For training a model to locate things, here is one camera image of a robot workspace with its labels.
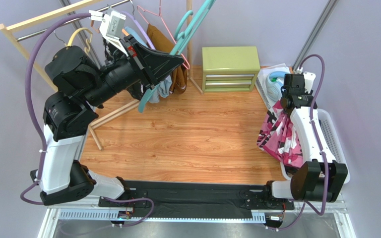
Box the white plastic basket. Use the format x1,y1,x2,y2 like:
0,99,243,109
280,107,347,180

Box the brown trousers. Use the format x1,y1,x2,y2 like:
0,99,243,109
146,24,188,94

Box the light blue headphones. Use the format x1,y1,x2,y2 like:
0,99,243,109
265,71,289,102

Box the wooden clothes rack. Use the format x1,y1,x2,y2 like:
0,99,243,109
0,0,209,151

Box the purple clothes hanger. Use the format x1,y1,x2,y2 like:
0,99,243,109
121,11,156,50

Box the yellow clothes hanger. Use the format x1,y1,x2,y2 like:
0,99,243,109
53,27,94,55

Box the teal clothes hanger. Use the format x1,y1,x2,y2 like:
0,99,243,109
137,0,216,113

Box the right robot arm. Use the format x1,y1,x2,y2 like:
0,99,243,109
270,74,349,203

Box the pink camouflage trousers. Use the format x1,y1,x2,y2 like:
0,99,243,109
256,101,304,168

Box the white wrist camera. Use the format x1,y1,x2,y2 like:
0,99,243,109
89,8,128,56
294,67,317,93

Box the black white speckled trousers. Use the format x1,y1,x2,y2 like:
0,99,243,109
100,39,143,99

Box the pink wire hanger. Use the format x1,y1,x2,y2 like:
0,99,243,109
136,0,191,70

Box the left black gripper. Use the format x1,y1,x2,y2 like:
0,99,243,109
82,35,185,109

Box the light blue trousers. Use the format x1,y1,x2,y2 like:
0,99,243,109
124,27,172,104

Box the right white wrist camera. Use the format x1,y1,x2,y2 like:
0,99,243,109
294,67,317,93

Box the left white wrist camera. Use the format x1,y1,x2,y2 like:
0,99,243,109
89,8,128,56

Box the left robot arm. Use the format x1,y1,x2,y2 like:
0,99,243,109
31,36,184,206

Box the green drawer cabinet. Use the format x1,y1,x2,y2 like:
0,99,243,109
202,46,260,93

